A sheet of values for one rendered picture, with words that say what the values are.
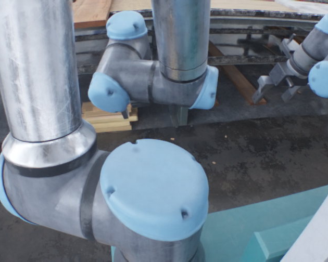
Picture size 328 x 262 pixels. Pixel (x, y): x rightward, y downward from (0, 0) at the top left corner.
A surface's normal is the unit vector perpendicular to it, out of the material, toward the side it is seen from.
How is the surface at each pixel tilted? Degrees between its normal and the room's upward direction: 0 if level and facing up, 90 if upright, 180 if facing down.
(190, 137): 0
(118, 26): 24
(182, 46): 111
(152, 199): 8
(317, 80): 90
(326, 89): 90
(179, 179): 8
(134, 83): 71
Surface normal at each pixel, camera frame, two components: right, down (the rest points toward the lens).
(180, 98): -0.13, 0.85
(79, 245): 0.00, -0.79
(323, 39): -0.73, 0.36
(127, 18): -0.09, -0.47
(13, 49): -0.01, 0.48
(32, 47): 0.45, 0.44
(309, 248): -0.98, 0.12
